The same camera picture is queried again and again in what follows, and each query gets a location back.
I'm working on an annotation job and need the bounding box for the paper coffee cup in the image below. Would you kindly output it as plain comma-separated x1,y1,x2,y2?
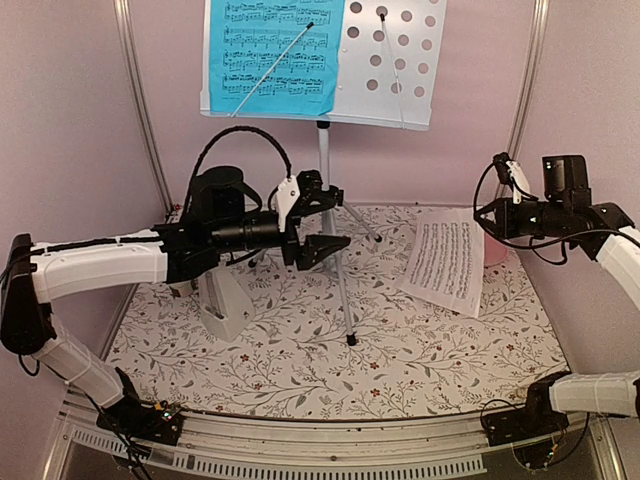
168,280,196,298

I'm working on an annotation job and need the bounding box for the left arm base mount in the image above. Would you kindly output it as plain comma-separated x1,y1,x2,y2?
96,396,184,446

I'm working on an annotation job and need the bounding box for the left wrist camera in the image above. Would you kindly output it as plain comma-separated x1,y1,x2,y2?
268,170,322,233

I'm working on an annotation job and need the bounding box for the blue sheet music page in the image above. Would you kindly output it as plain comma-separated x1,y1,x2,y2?
207,1,345,117

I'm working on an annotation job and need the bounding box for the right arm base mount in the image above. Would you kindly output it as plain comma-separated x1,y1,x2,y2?
480,402,569,446

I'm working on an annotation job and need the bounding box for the white metronome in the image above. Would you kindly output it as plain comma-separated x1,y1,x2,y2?
198,267,255,342

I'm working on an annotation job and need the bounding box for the white sheet music page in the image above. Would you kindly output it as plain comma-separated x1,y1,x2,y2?
397,208,484,318

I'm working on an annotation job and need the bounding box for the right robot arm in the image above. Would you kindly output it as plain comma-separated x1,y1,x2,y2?
473,153,639,444

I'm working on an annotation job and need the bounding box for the front aluminium rail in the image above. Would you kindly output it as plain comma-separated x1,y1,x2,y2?
44,391,625,479

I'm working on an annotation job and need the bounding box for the light blue music stand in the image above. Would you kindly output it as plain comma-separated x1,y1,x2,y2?
199,0,448,346

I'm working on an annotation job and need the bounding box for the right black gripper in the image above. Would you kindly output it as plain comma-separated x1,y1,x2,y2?
475,197,570,239

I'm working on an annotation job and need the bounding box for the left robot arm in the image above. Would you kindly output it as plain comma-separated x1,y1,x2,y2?
1,166,349,434

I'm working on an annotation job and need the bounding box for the pink plate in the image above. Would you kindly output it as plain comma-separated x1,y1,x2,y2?
484,234,509,267

